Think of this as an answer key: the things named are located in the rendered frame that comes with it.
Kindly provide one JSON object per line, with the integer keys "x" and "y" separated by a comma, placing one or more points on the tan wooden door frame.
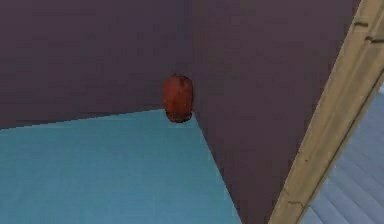
{"x": 330, "y": 123}

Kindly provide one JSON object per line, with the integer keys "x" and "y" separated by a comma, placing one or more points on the red-brown oval ball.
{"x": 177, "y": 97}

